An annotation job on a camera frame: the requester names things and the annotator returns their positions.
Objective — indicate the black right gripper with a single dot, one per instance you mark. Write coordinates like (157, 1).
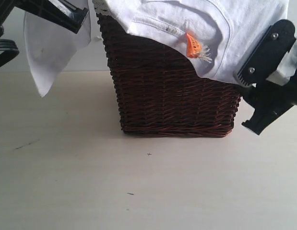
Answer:
(270, 101)

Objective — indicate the orange clothing tag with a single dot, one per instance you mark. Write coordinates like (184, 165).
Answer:
(195, 49)

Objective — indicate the white t-shirt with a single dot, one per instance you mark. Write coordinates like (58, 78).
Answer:
(212, 34)

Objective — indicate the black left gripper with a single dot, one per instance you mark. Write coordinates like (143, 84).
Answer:
(60, 12)

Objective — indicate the dark brown wicker basket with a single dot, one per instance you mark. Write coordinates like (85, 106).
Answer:
(158, 91)

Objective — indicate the white lace crochet cloth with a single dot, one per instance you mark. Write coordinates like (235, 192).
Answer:
(101, 7)

